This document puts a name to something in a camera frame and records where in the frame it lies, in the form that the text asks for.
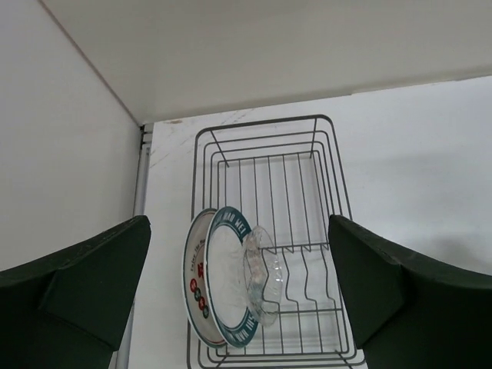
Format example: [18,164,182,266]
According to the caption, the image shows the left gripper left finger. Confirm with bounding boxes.
[1,215,151,368]

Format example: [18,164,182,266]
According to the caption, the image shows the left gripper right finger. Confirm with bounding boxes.
[328,215,491,368]

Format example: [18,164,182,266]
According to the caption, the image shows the white plate red characters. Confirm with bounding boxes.
[181,208,226,348]

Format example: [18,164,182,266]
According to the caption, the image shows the clear glass plate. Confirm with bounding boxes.
[242,225,284,327]

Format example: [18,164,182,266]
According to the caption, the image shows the white plate teal rim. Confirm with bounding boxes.
[204,206,258,348]

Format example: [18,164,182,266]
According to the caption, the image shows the grey wire dish rack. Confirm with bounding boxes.
[186,115,366,368]

